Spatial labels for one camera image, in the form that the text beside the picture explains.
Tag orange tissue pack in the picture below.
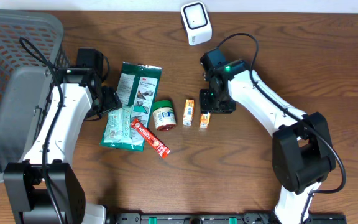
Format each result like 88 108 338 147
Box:
183 99 195 126
199 111 211 129

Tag light green wipes packet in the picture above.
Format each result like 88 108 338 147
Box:
103 106 132 144

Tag green white gloves packet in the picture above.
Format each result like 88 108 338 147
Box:
101 62 162 151

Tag green lid white jar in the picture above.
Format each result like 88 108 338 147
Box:
152 100 177 131

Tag red nescafe stick sachet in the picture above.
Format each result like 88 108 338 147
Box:
130 118 170 159

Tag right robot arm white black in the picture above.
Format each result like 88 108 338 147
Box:
200 56 338 223

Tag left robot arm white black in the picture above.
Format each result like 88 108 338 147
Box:
3 67 117 223

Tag white barcode scanner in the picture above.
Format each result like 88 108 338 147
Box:
180 1 213 46

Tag grey plastic mesh basket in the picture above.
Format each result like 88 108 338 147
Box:
0 10 69 183

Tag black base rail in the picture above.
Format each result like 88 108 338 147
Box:
106 212 347 224

